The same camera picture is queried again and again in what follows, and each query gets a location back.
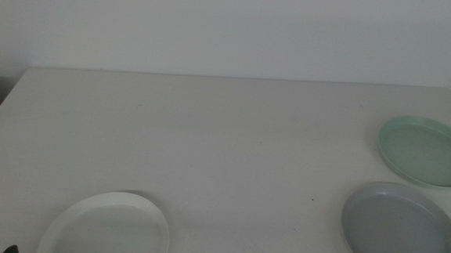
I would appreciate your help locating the pale green shallow bowl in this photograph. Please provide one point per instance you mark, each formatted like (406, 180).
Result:
(427, 154)

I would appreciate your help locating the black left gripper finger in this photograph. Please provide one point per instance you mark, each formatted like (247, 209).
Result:
(11, 251)

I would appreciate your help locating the grey shallow bowl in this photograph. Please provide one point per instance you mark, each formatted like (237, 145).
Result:
(399, 235)

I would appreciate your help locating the white shallow bowl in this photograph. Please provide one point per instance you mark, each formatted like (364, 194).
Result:
(105, 233)

